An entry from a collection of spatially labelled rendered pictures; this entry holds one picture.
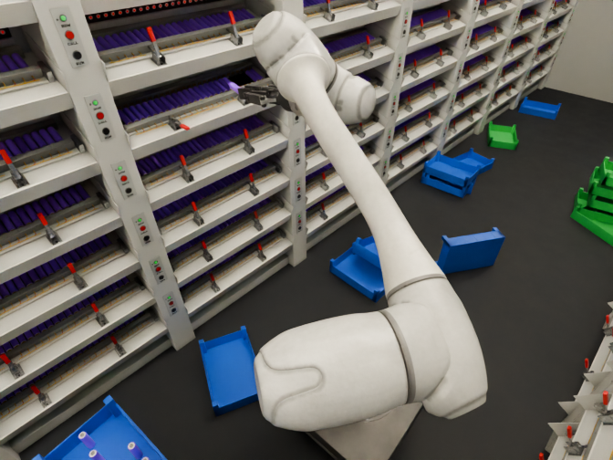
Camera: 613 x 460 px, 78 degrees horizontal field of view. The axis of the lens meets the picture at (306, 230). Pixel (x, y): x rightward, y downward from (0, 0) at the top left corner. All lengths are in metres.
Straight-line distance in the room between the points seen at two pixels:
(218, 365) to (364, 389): 1.25
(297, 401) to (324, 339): 0.08
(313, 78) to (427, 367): 0.50
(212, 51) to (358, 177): 0.76
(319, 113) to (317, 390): 0.43
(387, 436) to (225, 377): 0.71
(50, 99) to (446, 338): 0.99
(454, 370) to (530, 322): 1.51
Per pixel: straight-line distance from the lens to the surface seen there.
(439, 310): 0.58
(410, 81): 2.23
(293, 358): 0.51
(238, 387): 1.66
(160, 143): 1.26
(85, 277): 1.41
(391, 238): 0.64
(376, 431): 1.29
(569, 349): 2.05
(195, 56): 1.26
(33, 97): 1.13
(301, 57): 0.73
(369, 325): 0.54
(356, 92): 0.82
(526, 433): 1.75
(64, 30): 1.10
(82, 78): 1.13
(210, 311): 1.84
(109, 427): 1.26
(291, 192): 1.72
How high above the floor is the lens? 1.46
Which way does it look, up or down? 41 degrees down
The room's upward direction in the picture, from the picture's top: 1 degrees counter-clockwise
